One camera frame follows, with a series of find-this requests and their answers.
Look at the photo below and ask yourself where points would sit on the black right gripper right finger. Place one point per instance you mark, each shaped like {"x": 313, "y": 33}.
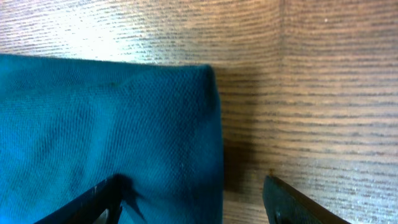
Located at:
{"x": 286, "y": 205}

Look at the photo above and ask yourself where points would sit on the blue polo shirt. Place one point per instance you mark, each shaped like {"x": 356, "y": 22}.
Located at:
{"x": 68, "y": 124}

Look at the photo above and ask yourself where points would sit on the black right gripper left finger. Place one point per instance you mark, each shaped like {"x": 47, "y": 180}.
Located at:
{"x": 100, "y": 204}

